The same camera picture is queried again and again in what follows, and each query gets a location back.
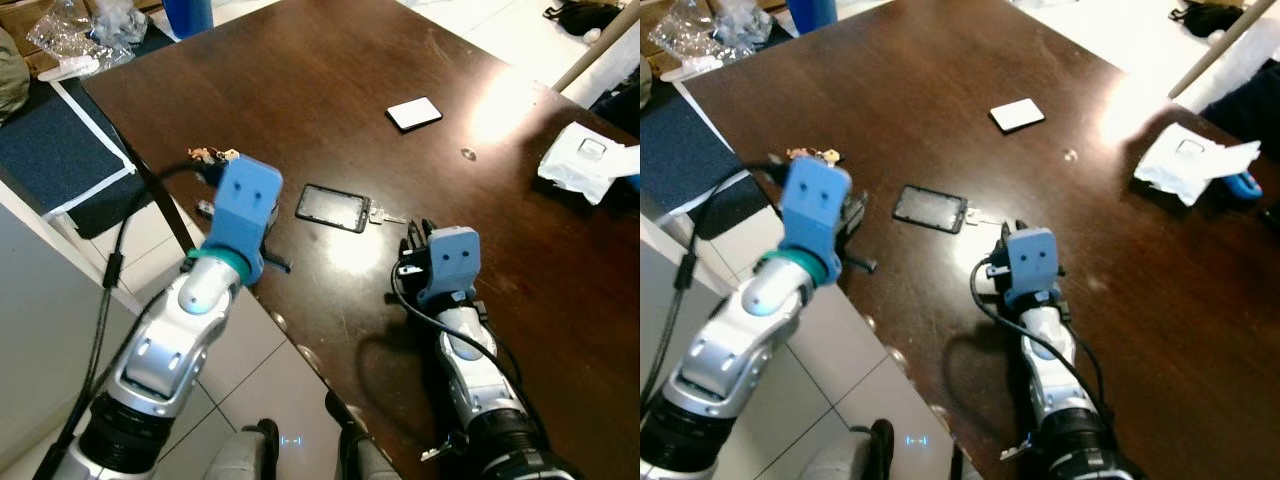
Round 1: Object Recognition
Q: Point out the black framed badge holder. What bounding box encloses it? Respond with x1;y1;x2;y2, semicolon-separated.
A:
892;184;969;235
295;183;373;235

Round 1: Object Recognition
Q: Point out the dark table leg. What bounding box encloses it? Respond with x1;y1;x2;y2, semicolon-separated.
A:
118;138;198;258

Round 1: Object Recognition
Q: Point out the white card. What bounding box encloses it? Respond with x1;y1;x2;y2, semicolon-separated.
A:
385;96;444;133
988;98;1047;134

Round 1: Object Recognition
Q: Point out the dark blue floor mat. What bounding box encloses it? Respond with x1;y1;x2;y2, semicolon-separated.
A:
0;40;177;242
640;55;779;242

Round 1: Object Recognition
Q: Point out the white plastic pouch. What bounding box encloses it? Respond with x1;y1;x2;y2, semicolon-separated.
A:
536;121;641;207
1132;122;1264;208

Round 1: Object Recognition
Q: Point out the robot left leg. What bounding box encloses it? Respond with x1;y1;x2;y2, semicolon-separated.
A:
212;419;283;480
808;419;898;480

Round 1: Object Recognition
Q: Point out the blue bucket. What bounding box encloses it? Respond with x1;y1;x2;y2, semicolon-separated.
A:
786;0;840;37
161;0;216;40

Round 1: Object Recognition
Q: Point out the white tube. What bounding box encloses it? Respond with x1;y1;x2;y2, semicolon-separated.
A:
37;54;102;82
659;56;724;84

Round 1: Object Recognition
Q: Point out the white cabinet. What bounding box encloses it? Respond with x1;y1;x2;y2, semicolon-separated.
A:
0;185;143;473
640;208;703;401

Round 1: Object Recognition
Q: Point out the clear crumpled plastic bag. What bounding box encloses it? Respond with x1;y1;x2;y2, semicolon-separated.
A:
647;0;778;67
27;0;153;73

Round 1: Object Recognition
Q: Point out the dark blue cloth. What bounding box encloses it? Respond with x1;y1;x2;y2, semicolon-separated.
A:
588;68;641;138
1198;58;1280;163

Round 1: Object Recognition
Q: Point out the light wooden pole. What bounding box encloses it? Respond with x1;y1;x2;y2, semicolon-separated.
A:
552;14;641;94
1167;0;1280;100

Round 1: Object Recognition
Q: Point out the black bag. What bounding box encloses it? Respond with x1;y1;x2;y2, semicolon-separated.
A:
544;0;624;37
1169;0;1247;40

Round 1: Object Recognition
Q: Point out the brown cardboard box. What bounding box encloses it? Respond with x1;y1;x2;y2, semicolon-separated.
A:
0;0;71;81
640;0;701;43

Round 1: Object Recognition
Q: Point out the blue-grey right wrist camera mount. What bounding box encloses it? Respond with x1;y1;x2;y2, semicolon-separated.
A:
417;227;482;307
1004;227;1060;307

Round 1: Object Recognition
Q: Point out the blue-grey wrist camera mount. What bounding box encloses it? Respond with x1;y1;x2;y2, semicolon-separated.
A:
198;156;284;288
779;154;854;289
417;227;482;307
1004;227;1060;307

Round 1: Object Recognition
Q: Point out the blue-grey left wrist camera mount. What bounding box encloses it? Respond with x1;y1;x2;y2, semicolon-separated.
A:
198;156;284;288
779;154;854;289

